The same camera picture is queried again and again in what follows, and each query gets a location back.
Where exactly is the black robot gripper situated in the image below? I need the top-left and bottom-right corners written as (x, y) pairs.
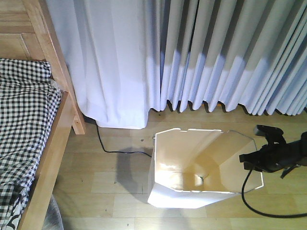
top-left (239, 144), bottom-right (291, 173)

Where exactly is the white plastic trash bin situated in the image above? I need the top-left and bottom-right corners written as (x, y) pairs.
top-left (148, 128), bottom-right (264, 208)

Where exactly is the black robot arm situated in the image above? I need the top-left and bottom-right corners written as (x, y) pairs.
top-left (239, 131), bottom-right (307, 178)

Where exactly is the light grey curtain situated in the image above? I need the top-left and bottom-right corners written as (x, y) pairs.
top-left (47, 0), bottom-right (307, 129)

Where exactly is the grey round rug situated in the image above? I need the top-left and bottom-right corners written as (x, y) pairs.
top-left (42, 195), bottom-right (64, 230)

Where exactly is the black white checkered bedding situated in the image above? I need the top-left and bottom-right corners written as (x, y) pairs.
top-left (0, 58), bottom-right (61, 230)

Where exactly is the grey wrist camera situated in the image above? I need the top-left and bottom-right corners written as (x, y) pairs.
top-left (253, 125), bottom-right (283, 137)

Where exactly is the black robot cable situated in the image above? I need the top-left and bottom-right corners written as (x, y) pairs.
top-left (241, 166), bottom-right (307, 218)

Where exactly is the black floor power cord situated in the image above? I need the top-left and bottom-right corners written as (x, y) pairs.
top-left (83, 116), bottom-right (153, 157)

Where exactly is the wooden bed frame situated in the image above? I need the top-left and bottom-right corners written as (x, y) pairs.
top-left (0, 0), bottom-right (85, 230)

